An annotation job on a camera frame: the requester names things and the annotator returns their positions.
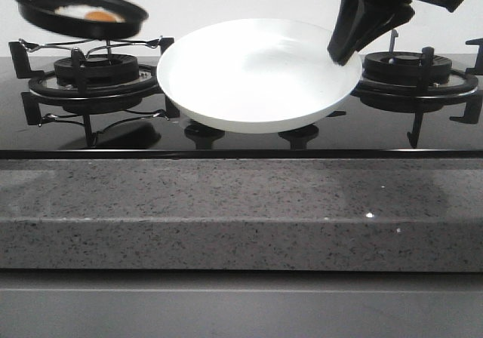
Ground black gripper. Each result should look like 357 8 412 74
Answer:
328 0 464 66

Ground wire pan reducer stand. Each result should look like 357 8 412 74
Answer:
18 35 165 58

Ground fried egg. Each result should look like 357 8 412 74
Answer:
54 5 125 23

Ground white round plate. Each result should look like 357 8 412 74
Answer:
157 19 362 134

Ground black glass gas hob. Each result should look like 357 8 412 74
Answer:
1 57 482 159

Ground black frying pan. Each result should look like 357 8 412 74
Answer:
15 0 149 40

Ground black pan support grate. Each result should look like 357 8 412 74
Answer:
8 37 180 147
314 47 482 151

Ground black gas burner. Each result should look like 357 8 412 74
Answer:
362 51 452 86
54 54 139 88

